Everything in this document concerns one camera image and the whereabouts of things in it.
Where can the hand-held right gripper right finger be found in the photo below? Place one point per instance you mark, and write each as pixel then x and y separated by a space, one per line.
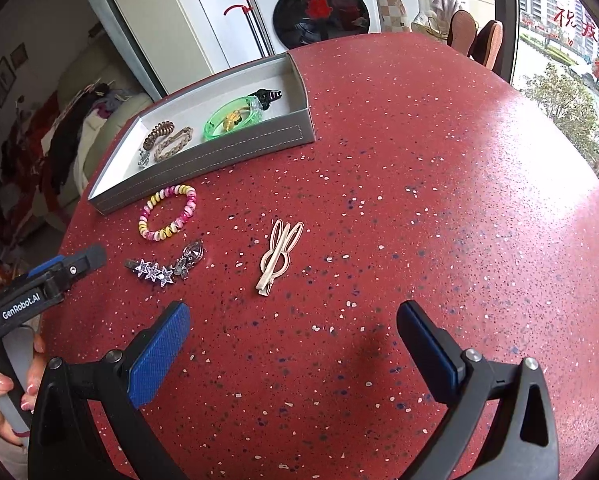
pixel 429 355

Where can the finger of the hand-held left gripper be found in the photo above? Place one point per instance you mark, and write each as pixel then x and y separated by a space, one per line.
pixel 46 266
pixel 81 265

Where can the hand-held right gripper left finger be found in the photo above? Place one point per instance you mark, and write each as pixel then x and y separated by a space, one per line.
pixel 159 360

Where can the silver star hair clip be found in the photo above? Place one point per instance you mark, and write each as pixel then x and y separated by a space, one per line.
pixel 154 271

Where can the grey jewelry tray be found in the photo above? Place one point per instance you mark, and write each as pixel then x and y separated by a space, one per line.
pixel 204 170

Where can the green translucent bangle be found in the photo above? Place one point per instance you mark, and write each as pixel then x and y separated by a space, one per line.
pixel 214 127

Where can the black claw clip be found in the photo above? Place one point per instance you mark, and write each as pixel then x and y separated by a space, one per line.
pixel 264 95

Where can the red printed blanket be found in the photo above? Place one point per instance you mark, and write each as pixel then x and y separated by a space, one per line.
pixel 29 160

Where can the crystal charm ornament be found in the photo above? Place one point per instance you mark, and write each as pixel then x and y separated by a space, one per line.
pixel 194 252

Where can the pile of clothes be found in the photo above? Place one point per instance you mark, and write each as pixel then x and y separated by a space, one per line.
pixel 69 145

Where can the beige loop hair clip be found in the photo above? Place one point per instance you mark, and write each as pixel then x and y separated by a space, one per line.
pixel 269 280

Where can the green armchair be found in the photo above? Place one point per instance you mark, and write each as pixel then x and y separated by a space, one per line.
pixel 114 120

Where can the person's light clothing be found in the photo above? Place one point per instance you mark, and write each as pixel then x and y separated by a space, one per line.
pixel 1 462

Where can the white laundry cabinet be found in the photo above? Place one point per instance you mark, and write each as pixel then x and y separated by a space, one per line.
pixel 179 20

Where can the brown chair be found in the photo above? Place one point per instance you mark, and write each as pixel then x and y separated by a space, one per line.
pixel 462 32
pixel 489 45

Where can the beige cloth bag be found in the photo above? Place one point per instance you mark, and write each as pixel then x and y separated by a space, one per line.
pixel 444 7

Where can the red window decals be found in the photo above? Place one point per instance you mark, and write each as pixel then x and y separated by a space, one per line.
pixel 574 20

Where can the tall picture frame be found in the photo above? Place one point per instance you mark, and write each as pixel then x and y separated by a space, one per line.
pixel 1 82

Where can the small picture frame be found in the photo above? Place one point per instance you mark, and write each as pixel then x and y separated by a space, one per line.
pixel 19 55

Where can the dark wall switch panel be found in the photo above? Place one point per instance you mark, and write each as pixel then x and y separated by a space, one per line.
pixel 95 30

